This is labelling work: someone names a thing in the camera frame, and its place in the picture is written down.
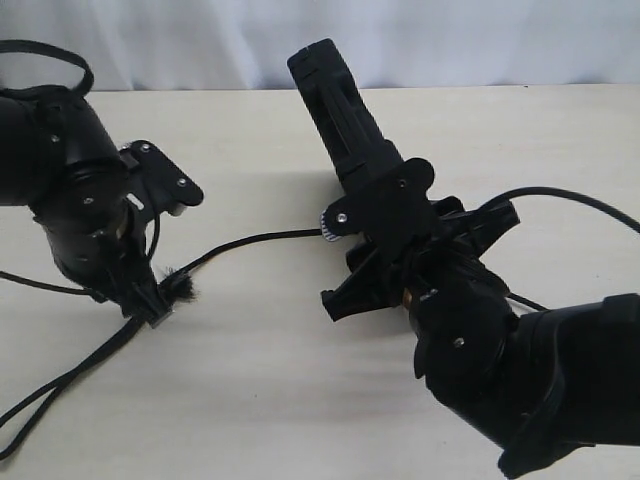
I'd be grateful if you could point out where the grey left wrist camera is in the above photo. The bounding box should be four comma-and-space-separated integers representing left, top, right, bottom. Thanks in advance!
119, 140, 204, 222

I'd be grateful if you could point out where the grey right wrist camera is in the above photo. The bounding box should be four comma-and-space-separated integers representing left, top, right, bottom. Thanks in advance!
320, 158, 441, 261

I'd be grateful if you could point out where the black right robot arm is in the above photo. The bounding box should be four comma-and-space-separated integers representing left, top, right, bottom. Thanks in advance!
320, 193, 639, 479

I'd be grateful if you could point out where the black plastic case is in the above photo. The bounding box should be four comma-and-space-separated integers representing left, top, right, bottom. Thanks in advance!
287, 38, 403, 194

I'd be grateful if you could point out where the thin black right camera cable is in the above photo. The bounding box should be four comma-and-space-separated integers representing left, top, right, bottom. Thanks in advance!
499, 186, 640, 311

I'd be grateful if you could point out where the white backdrop curtain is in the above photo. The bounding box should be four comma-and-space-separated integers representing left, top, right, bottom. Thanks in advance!
0, 0, 640, 93

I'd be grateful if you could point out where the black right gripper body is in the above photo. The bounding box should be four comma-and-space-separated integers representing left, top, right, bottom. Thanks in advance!
321, 196, 519, 320

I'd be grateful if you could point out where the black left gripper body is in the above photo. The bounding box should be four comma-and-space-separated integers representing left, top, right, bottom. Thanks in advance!
92, 214, 172, 328

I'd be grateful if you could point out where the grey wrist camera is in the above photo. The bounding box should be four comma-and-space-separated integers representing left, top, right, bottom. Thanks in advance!
320, 158, 441, 261
119, 140, 204, 222

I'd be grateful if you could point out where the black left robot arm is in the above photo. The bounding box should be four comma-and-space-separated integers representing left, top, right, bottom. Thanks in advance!
1, 86, 170, 326

